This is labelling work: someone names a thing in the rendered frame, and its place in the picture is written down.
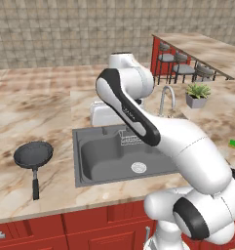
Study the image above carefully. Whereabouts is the black frying pan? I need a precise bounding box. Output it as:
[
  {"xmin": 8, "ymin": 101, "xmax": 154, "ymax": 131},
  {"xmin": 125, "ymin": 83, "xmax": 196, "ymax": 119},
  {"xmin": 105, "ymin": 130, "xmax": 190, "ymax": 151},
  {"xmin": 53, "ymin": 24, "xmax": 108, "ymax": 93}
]
[{"xmin": 13, "ymin": 140, "xmax": 55, "ymax": 201}]

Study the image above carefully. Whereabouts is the red drawer front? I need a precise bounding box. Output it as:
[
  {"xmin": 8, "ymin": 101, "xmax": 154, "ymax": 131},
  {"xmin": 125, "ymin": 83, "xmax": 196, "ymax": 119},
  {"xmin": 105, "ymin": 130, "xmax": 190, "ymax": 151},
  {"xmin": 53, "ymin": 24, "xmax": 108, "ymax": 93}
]
[
  {"xmin": 0, "ymin": 213, "xmax": 66, "ymax": 250},
  {"xmin": 61, "ymin": 200, "xmax": 150, "ymax": 234}
]

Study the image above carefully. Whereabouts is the grey kitchen sink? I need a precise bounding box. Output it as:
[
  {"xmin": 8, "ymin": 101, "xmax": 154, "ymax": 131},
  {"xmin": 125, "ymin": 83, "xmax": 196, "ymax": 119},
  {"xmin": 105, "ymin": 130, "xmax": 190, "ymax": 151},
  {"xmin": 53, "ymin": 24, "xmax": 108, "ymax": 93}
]
[{"xmin": 71, "ymin": 124, "xmax": 189, "ymax": 188}]

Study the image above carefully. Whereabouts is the silver curved tap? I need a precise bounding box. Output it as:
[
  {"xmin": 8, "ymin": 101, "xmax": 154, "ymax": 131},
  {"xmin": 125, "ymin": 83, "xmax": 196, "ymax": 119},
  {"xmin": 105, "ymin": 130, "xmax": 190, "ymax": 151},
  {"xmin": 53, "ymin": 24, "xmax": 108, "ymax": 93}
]
[{"xmin": 158, "ymin": 85, "xmax": 177, "ymax": 118}]

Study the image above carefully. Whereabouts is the silver cupboard door handle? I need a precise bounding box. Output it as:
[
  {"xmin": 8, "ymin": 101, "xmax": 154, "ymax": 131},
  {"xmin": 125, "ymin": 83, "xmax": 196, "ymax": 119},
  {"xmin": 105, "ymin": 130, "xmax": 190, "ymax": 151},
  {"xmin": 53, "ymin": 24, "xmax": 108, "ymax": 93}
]
[{"xmin": 143, "ymin": 226, "xmax": 152, "ymax": 247}]

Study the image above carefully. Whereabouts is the green plant in grey pot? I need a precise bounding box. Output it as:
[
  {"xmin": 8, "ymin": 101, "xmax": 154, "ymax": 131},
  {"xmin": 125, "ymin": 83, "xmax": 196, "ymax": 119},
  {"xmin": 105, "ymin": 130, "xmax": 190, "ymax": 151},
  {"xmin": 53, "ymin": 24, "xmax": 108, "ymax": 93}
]
[{"xmin": 185, "ymin": 82, "xmax": 213, "ymax": 109}]

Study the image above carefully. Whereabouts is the black stool with grey seat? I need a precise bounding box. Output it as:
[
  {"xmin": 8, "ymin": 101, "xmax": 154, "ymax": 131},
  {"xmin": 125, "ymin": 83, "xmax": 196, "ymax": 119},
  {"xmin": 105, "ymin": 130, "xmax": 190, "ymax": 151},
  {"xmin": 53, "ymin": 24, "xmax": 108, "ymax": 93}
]
[
  {"xmin": 172, "ymin": 51, "xmax": 197, "ymax": 85},
  {"xmin": 192, "ymin": 62, "xmax": 217, "ymax": 83},
  {"xmin": 156, "ymin": 42, "xmax": 176, "ymax": 86}
]

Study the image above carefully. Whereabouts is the red island cabinet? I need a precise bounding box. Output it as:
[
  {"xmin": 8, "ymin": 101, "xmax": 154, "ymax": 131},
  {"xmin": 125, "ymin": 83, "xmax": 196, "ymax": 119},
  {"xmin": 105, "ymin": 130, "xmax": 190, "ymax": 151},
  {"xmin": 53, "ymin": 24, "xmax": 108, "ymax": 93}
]
[{"xmin": 149, "ymin": 34, "xmax": 192, "ymax": 78}]

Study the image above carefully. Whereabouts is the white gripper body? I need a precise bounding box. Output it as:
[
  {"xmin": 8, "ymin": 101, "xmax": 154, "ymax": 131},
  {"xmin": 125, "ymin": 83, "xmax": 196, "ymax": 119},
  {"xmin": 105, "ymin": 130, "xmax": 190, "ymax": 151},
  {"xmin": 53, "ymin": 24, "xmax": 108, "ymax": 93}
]
[{"xmin": 90, "ymin": 100, "xmax": 124, "ymax": 128}]

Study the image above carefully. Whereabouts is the red cupboard door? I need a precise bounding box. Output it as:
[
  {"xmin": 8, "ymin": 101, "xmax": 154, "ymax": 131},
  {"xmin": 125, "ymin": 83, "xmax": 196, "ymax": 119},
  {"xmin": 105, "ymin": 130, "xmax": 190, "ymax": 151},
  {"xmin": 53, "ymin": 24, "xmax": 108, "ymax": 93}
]
[{"xmin": 65, "ymin": 220, "xmax": 157, "ymax": 250}]

